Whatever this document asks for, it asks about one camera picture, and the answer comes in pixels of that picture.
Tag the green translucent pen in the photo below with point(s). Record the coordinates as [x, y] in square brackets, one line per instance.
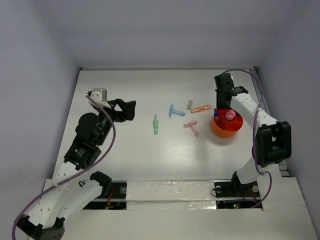
[155, 125]

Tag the grey eraser block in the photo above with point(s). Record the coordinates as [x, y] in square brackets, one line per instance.
[189, 105]

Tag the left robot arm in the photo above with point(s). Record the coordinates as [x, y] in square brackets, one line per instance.
[74, 186]

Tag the orange round divided container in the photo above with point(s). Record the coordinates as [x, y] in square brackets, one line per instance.
[225, 128]

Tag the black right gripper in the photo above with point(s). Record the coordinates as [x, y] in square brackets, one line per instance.
[220, 105]

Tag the blue white glue bottle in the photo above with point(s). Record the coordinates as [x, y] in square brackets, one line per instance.
[216, 115]

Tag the aluminium table edge rail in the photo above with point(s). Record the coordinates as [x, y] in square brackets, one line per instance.
[272, 139]

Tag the pink translucent pen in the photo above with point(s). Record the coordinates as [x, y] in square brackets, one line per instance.
[191, 125]

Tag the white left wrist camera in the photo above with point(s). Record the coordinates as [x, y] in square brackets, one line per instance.
[99, 96]

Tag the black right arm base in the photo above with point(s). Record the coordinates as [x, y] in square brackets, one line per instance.
[232, 188]

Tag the orange translucent pen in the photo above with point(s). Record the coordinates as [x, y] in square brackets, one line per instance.
[200, 109]

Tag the blue translucent pen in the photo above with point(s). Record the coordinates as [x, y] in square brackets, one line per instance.
[173, 111]

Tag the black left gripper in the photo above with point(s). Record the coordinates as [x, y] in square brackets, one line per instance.
[127, 109]

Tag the pink round eraser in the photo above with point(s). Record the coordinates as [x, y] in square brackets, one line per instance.
[230, 115]

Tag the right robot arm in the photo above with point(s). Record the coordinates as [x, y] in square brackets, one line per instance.
[245, 106]

